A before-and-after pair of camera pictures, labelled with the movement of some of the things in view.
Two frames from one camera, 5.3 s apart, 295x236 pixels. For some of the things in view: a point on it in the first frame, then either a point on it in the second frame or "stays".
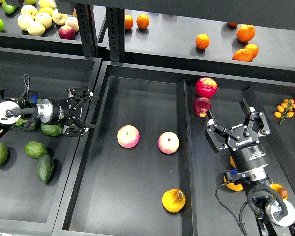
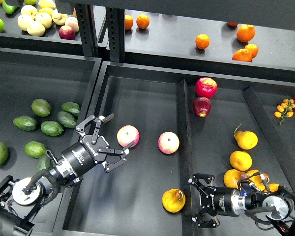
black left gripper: [66, 109] to [81, 155]
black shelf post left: [87, 23] stays
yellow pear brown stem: [173, 200] stays
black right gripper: [247, 153] to [220, 201]
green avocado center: [54, 130] stays
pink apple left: [128, 136] stays
